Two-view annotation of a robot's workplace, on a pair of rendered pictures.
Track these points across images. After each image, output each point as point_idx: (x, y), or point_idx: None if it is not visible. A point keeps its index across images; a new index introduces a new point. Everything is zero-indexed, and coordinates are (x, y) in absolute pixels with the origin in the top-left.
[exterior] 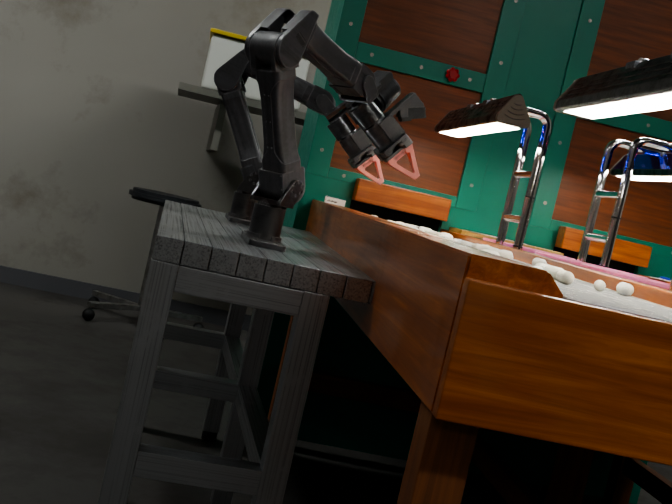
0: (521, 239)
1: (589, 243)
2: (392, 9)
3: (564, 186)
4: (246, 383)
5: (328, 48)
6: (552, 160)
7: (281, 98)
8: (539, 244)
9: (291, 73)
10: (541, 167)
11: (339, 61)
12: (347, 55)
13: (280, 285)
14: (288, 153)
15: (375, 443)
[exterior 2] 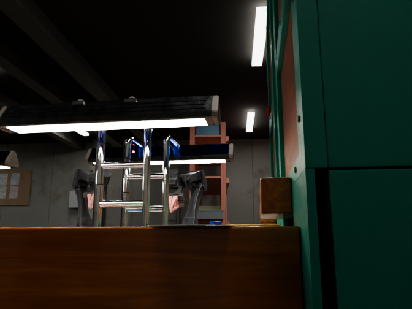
0: (120, 222)
1: (141, 209)
2: (271, 95)
3: (284, 147)
4: None
5: (84, 175)
6: (278, 129)
7: (77, 198)
8: (282, 221)
9: (76, 189)
10: (124, 170)
11: (86, 177)
12: (87, 173)
13: None
14: (78, 214)
15: None
